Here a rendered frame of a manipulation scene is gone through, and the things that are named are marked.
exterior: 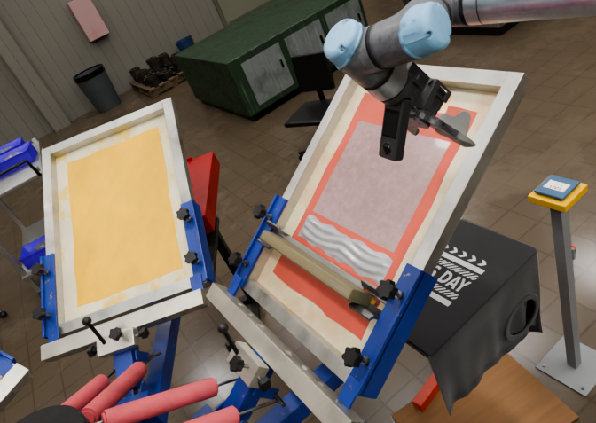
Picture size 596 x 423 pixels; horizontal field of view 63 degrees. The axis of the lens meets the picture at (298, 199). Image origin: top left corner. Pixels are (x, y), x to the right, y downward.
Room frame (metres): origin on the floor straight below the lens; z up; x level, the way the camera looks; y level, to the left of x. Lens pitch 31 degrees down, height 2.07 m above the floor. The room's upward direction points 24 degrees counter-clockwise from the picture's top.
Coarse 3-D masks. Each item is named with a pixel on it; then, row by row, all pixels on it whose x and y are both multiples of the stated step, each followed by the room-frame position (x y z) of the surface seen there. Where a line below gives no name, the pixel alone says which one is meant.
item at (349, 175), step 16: (368, 96) 1.35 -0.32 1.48; (368, 112) 1.30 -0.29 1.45; (352, 128) 1.31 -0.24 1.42; (368, 128) 1.26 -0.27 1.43; (352, 144) 1.27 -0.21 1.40; (368, 144) 1.21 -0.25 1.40; (336, 160) 1.28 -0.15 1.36; (352, 160) 1.22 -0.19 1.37; (368, 160) 1.17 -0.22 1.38; (384, 160) 1.13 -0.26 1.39; (336, 176) 1.23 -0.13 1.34; (352, 176) 1.18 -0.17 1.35; (368, 176) 1.13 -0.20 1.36; (320, 192) 1.24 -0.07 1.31; (336, 192) 1.19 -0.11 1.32; (352, 192) 1.14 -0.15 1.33; (320, 208) 1.19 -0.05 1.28; (336, 208) 1.14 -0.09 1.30; (352, 208) 1.10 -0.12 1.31; (336, 224) 1.10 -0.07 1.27; (304, 240) 1.16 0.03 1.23; (288, 272) 1.12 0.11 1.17; (304, 272) 1.08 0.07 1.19; (304, 288) 1.04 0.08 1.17
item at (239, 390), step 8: (256, 352) 0.92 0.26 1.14; (240, 384) 0.89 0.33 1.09; (232, 392) 0.89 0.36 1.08; (240, 392) 0.87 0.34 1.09; (248, 392) 0.86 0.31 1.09; (232, 400) 0.87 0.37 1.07; (240, 400) 0.85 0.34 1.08; (248, 400) 0.85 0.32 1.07; (256, 400) 0.86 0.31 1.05; (240, 408) 0.84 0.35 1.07; (248, 408) 0.85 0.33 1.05; (240, 416) 0.84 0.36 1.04; (248, 416) 0.84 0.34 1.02
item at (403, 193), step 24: (408, 144) 1.10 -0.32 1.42; (432, 144) 1.04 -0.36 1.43; (456, 144) 0.98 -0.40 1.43; (384, 168) 1.10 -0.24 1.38; (408, 168) 1.04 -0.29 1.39; (432, 168) 0.98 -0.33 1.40; (384, 192) 1.05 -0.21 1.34; (408, 192) 0.99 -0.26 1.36; (432, 192) 0.93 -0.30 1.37; (360, 216) 1.06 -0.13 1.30; (384, 216) 0.99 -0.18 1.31; (408, 216) 0.94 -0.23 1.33; (384, 240) 0.94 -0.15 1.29; (408, 240) 0.89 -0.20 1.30; (336, 264) 1.01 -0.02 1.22; (336, 312) 0.90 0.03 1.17; (360, 336) 0.81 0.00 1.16
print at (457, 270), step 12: (444, 252) 1.17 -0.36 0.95; (456, 252) 1.15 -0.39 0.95; (444, 264) 1.12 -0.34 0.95; (456, 264) 1.10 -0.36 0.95; (468, 264) 1.08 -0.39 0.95; (480, 264) 1.06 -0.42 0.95; (444, 276) 1.08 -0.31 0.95; (456, 276) 1.06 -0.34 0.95; (468, 276) 1.04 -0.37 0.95; (444, 288) 1.03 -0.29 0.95; (456, 288) 1.01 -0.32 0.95; (444, 300) 0.99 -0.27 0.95
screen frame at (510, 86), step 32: (512, 96) 0.92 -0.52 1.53; (320, 128) 1.38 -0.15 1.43; (480, 128) 0.92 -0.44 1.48; (480, 160) 0.87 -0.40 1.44; (288, 192) 1.30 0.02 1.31; (448, 192) 0.87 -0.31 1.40; (448, 224) 0.82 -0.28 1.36; (416, 256) 0.81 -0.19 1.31; (256, 288) 1.14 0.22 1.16; (288, 320) 0.96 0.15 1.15; (320, 352) 0.82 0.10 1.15
